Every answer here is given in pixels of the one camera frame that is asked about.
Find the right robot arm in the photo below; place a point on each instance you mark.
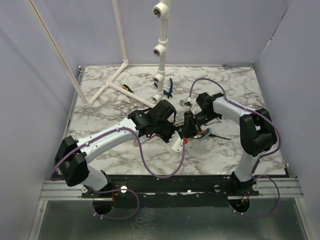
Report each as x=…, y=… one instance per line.
x=257, y=135

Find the aluminium frame rail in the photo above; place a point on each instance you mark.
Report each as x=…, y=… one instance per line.
x=56, y=190

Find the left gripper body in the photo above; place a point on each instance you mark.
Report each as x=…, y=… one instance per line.
x=165, y=130

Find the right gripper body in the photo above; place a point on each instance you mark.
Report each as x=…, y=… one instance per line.
x=195, y=121

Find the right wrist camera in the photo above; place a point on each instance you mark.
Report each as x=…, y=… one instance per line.
x=187, y=103

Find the yellow black screwdriver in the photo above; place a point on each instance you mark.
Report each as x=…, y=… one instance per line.
x=127, y=88

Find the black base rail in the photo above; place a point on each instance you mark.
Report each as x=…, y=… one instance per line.
x=148, y=191

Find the orange handled screwdriver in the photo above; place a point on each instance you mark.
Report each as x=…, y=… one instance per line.
x=220, y=136

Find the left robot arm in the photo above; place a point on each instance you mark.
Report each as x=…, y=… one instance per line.
x=73, y=156

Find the red white staple box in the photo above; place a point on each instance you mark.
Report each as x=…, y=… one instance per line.
x=143, y=139

